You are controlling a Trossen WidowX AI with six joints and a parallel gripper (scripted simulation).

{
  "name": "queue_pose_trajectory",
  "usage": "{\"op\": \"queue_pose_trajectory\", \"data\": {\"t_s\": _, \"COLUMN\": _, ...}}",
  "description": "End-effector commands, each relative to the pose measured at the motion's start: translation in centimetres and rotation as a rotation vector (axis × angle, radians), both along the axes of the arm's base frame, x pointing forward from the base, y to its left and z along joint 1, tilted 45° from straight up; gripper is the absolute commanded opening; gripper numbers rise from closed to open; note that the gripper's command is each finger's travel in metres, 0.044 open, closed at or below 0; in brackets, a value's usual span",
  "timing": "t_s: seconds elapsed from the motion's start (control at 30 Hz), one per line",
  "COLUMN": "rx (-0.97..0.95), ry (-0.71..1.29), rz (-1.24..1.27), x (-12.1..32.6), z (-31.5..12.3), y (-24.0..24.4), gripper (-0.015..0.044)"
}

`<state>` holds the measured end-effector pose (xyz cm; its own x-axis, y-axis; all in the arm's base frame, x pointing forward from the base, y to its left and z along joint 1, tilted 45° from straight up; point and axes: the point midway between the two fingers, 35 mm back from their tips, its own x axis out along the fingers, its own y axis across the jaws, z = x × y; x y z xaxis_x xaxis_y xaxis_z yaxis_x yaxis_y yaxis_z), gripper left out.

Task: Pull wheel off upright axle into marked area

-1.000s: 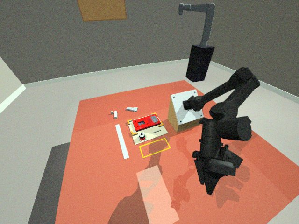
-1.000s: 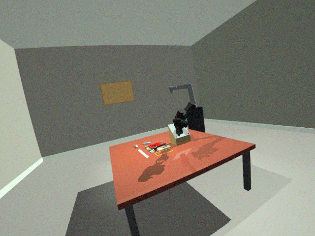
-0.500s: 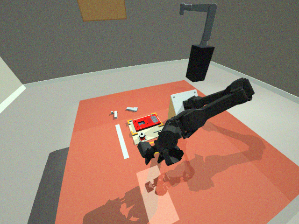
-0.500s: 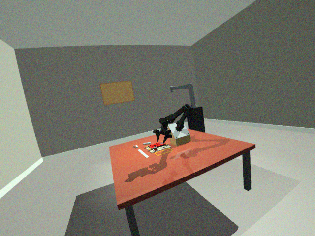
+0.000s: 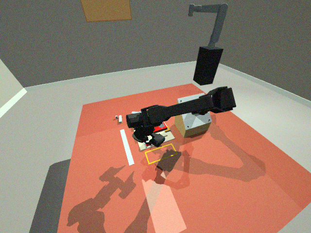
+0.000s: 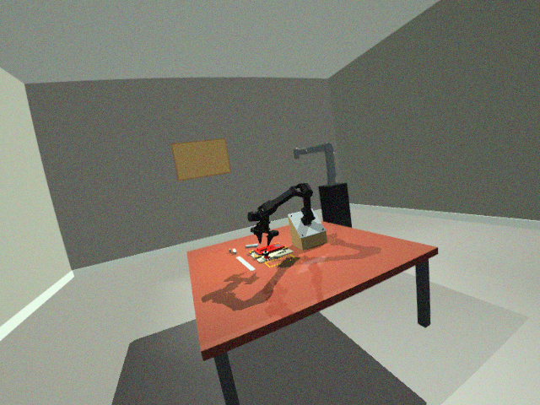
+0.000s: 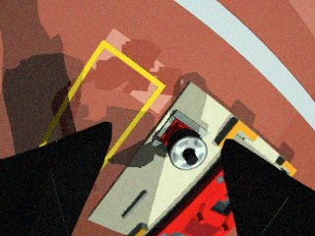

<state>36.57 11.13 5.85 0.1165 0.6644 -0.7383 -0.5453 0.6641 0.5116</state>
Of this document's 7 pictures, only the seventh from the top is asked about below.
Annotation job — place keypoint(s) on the black tyre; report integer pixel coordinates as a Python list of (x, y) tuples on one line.
[(182, 140)]

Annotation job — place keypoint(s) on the yellow tape outline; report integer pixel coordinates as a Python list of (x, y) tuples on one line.
[(160, 87)]

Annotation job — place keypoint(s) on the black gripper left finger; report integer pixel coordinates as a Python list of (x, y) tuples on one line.
[(43, 190)]

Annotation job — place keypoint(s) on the pale grey curved strip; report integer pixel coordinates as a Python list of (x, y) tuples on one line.
[(214, 15)]

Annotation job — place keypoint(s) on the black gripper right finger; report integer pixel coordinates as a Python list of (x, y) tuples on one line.
[(264, 200)]

